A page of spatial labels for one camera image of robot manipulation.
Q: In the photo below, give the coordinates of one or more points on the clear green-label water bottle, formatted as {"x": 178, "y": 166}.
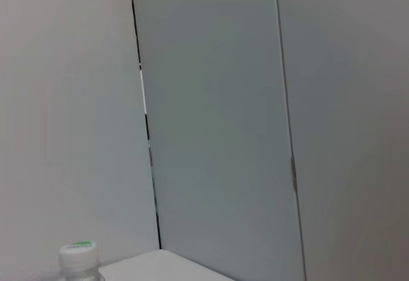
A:
{"x": 78, "y": 252}

